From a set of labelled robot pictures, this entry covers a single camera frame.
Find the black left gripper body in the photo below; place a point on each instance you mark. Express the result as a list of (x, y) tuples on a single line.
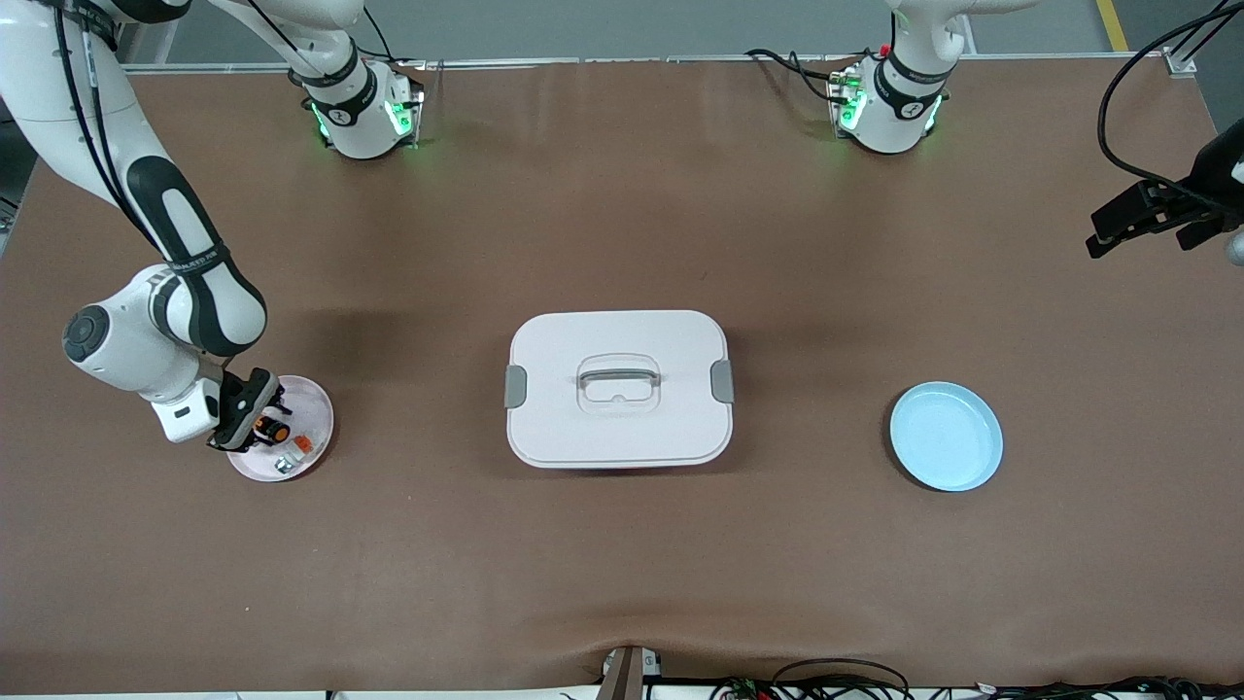
[(1219, 176)]

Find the orange black push-button switch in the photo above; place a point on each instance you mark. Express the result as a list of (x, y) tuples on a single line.
[(275, 429)]

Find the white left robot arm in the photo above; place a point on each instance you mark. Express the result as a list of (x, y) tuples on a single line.
[(899, 107)]

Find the pink round plate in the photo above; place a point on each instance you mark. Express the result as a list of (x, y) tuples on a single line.
[(316, 413)]

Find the light blue round plate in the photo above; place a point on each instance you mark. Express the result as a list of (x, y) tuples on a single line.
[(948, 437)]

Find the white lidded pink storage box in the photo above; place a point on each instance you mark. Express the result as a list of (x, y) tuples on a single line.
[(622, 428)]

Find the brown table cover mat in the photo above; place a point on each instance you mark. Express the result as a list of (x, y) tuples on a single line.
[(622, 564)]

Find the aluminium frame post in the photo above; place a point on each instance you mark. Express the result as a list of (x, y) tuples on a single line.
[(1181, 63)]

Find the brown metal camera mount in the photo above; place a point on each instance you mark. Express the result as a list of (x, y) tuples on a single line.
[(627, 676)]

